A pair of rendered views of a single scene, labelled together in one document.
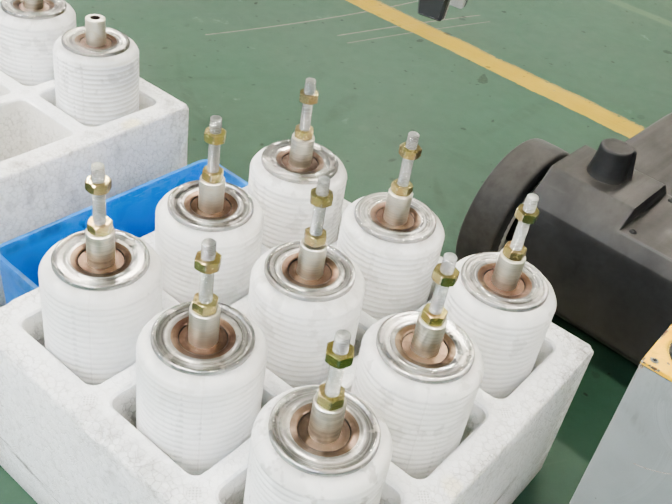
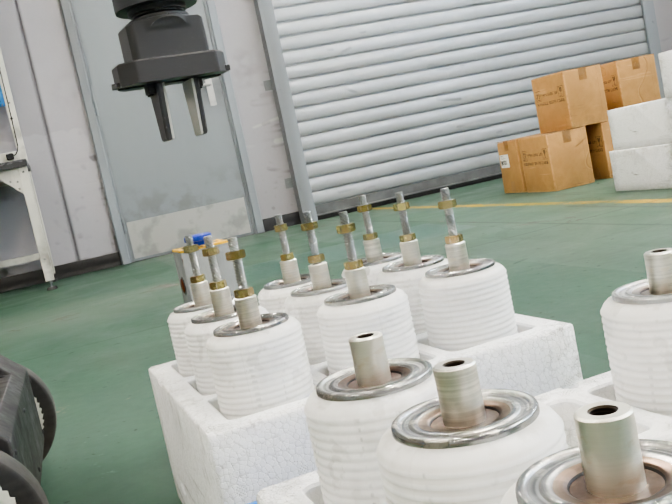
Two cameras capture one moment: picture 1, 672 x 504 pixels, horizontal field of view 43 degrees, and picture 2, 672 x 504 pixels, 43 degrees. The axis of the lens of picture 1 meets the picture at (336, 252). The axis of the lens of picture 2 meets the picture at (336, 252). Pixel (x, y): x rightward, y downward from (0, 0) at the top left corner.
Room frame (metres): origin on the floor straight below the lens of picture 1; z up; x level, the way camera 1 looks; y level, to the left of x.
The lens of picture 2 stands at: (1.32, 0.63, 0.39)
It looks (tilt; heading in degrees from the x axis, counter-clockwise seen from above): 6 degrees down; 217
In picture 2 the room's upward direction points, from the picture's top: 12 degrees counter-clockwise
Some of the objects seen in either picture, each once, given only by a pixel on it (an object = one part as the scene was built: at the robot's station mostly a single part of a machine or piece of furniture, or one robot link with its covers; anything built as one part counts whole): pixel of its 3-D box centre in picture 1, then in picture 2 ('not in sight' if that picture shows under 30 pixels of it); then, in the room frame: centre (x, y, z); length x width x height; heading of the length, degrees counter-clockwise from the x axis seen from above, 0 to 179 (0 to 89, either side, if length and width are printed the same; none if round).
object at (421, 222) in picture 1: (395, 218); (224, 314); (0.64, -0.05, 0.25); 0.08 x 0.08 x 0.01
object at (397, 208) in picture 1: (397, 206); (222, 302); (0.64, -0.05, 0.26); 0.02 x 0.02 x 0.03
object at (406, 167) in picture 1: (405, 170); (214, 269); (0.64, -0.05, 0.30); 0.01 x 0.01 x 0.08
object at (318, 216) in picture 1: (318, 218); (313, 243); (0.54, 0.02, 0.30); 0.01 x 0.01 x 0.08
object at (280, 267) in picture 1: (309, 271); (322, 288); (0.54, 0.02, 0.25); 0.08 x 0.08 x 0.01
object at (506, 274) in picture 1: (508, 270); (201, 294); (0.57, -0.15, 0.26); 0.02 x 0.02 x 0.03
